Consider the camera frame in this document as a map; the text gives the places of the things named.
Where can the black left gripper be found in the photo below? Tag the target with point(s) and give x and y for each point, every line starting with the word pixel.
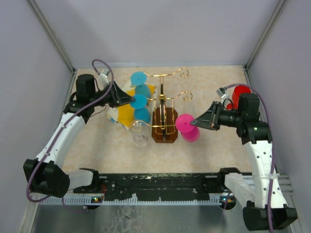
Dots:
pixel 119 97

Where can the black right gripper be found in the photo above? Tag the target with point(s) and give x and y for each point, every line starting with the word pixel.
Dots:
pixel 210 119

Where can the red wine glass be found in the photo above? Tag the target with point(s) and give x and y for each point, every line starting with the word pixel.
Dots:
pixel 236 95

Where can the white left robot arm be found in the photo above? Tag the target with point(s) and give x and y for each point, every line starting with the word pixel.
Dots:
pixel 44 174

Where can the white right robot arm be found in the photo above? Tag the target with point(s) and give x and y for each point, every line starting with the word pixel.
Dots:
pixel 264 206

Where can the magenta wine glass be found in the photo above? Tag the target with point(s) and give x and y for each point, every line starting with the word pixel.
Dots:
pixel 189 132

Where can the blue front wine glass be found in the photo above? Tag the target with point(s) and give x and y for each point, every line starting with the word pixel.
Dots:
pixel 140 108

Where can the blue wine glass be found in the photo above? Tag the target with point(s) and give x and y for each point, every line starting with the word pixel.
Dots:
pixel 138 80
pixel 140 108

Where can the blue rear wine glass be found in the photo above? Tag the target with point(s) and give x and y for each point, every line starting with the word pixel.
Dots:
pixel 138 80

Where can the clear left wine glass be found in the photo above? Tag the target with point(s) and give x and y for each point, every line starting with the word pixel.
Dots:
pixel 138 132

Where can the yellow white patterned cloth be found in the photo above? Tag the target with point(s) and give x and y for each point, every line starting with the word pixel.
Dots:
pixel 124 115

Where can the gold wire wine glass rack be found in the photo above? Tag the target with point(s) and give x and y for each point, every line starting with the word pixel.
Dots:
pixel 163 114

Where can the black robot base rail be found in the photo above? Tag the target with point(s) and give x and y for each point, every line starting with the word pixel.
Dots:
pixel 174 188

